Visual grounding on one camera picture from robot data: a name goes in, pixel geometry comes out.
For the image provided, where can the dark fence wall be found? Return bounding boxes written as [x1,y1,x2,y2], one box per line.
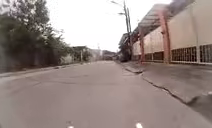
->
[0,46,75,74]

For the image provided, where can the utility pole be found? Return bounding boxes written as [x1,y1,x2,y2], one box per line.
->
[110,0,134,63]

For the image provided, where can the row of trees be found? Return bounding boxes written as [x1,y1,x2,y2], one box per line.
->
[0,0,75,68]

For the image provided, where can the grey concrete road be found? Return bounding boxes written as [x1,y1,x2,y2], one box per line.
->
[0,60,208,128]

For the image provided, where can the distant buildings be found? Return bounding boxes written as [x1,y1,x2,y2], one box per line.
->
[72,45,118,63]

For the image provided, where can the grey concrete pavement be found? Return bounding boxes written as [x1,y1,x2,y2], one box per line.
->
[115,60,212,126]

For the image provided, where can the building with red pillars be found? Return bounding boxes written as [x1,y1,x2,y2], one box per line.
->
[118,0,212,66]

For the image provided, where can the grey kerb strip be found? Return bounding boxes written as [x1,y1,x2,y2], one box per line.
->
[0,62,82,80]

